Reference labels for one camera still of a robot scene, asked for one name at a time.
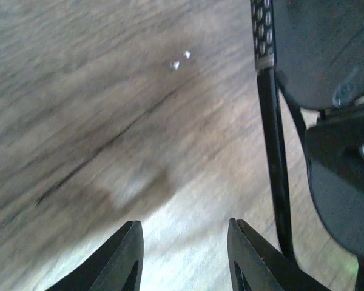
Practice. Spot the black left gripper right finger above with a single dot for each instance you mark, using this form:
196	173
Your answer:
255	264

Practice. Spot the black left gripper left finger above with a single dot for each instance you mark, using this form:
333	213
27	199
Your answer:
116	265

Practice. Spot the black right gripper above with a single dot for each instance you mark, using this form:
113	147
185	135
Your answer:
335	154

